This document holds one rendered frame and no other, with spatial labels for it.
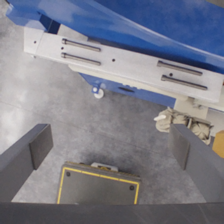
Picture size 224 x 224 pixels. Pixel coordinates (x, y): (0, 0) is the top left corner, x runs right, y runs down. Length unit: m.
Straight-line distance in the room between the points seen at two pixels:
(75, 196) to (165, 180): 0.87
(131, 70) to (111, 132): 0.95
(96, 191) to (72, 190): 0.21
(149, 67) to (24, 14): 0.73
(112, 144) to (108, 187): 0.45
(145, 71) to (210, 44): 0.30
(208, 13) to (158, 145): 1.19
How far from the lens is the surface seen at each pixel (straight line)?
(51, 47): 0.99
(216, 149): 0.48
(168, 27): 0.75
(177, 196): 1.81
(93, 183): 1.42
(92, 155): 1.70
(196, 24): 0.82
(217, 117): 1.26
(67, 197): 1.53
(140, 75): 0.81
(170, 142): 0.17
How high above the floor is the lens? 1.63
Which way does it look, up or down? 81 degrees down
